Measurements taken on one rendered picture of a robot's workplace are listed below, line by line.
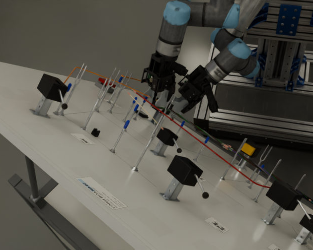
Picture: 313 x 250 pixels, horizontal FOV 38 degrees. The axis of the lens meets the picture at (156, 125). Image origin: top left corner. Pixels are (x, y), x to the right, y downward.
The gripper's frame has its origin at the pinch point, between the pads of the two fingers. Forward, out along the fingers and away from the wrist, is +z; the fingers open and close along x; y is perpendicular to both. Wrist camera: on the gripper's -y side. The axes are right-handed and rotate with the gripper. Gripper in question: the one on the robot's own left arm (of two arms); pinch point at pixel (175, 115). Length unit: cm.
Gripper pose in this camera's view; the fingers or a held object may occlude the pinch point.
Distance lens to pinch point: 163.9
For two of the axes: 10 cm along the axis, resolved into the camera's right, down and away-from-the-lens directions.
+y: -7.2, -6.0, -3.5
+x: 0.1, 5.0, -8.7
